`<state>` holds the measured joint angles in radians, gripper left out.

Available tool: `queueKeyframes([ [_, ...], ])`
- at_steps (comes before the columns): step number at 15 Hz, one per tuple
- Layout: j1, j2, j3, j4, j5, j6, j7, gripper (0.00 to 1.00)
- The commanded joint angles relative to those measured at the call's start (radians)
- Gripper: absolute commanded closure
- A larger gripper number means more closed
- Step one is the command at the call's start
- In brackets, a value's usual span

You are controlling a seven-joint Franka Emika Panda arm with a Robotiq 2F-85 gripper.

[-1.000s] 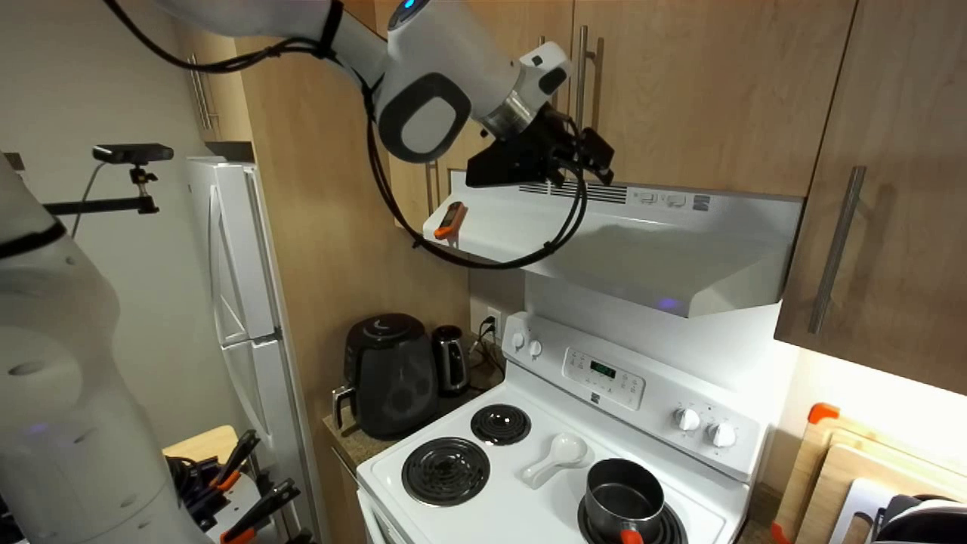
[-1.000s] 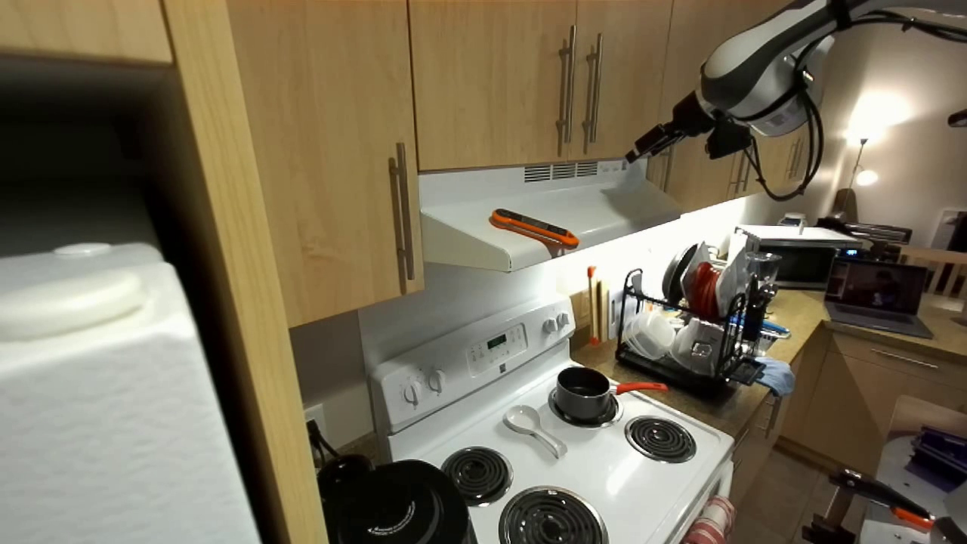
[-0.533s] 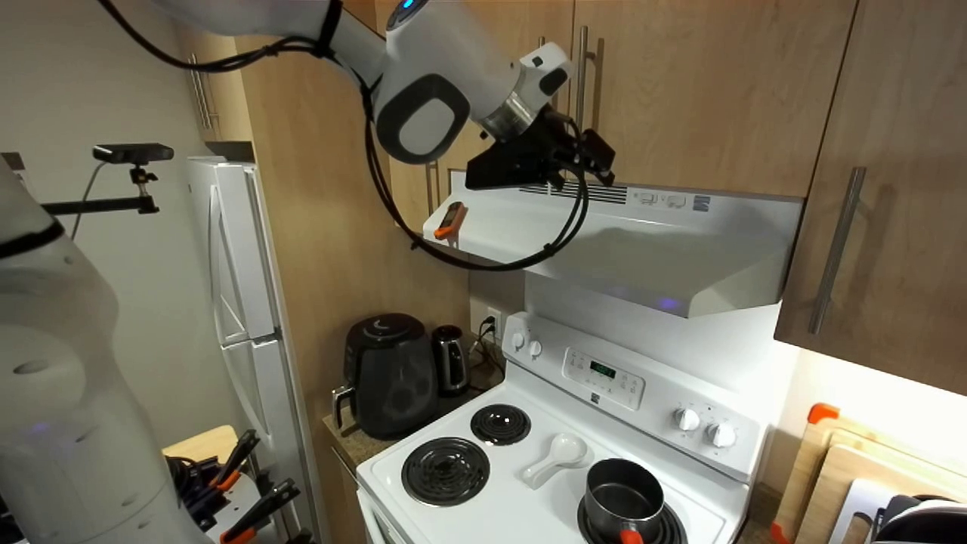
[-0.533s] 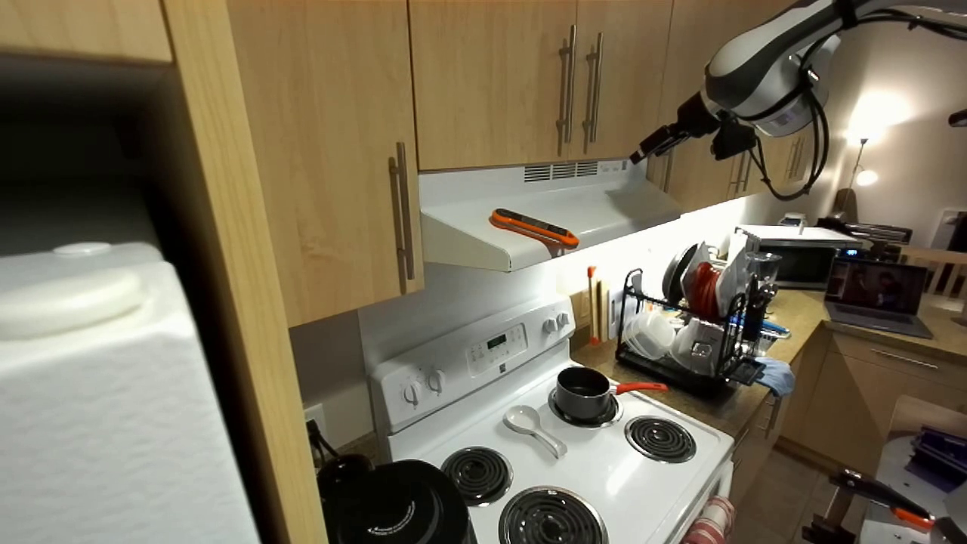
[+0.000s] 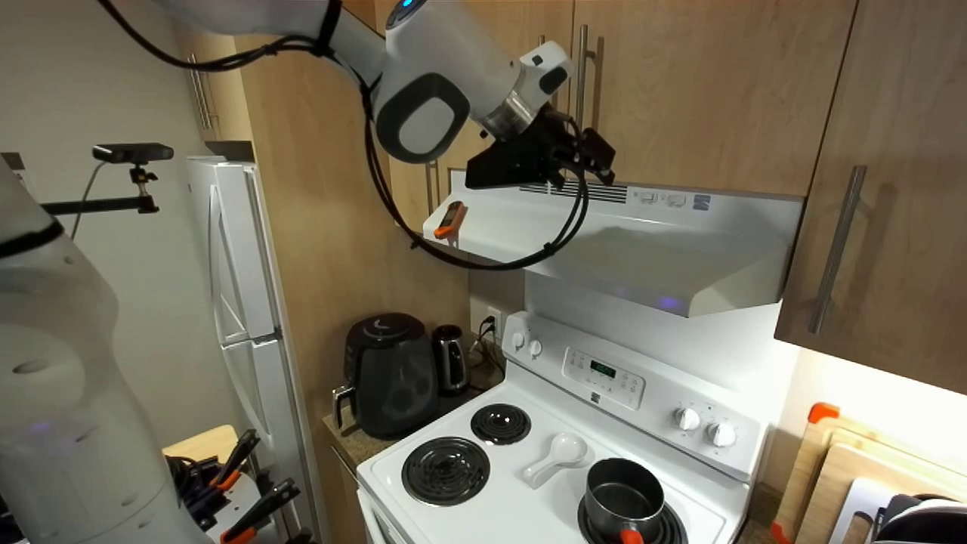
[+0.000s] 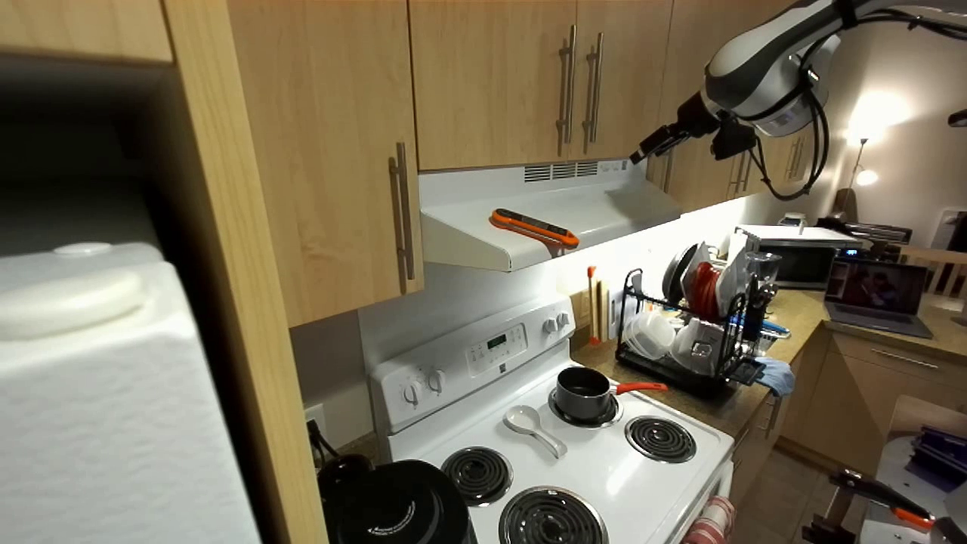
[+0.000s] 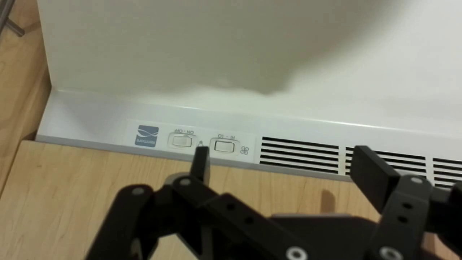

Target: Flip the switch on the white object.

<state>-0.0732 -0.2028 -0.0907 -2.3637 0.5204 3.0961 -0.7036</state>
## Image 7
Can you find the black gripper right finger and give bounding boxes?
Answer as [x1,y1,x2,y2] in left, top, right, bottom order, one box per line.
[349,145,462,260]

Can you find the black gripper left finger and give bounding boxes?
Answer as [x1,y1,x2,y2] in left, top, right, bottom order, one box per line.
[85,145,309,260]

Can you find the rocker switch with fan icon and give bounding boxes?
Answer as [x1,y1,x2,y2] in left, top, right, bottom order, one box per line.
[209,136,238,155]

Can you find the white range hood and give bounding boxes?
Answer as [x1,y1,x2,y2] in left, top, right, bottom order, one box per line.
[34,0,462,193]

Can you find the light wood cabinet door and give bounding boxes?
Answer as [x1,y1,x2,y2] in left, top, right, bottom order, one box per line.
[0,139,462,260]
[0,0,53,194]

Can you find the rocker switch with bulb icon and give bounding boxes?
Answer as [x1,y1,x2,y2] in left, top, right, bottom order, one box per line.
[166,130,195,151]

